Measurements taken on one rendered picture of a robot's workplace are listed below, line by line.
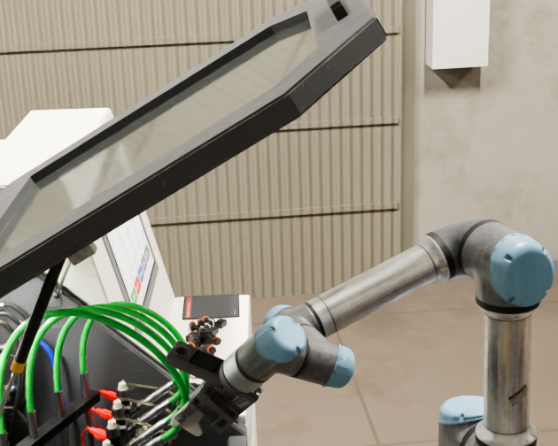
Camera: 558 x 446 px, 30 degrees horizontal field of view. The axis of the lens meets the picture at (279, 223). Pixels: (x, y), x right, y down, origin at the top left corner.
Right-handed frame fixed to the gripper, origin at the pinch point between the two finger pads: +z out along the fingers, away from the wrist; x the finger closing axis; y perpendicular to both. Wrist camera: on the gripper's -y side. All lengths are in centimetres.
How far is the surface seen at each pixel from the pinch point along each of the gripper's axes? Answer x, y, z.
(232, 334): 72, 8, 50
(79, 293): 28.8, -29.2, 26.3
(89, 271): 31.1, -30.6, 21.1
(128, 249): 60, -28, 39
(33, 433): -2.6, -16.9, 30.7
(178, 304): 84, -8, 68
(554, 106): 373, 80, 83
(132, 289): 50, -21, 38
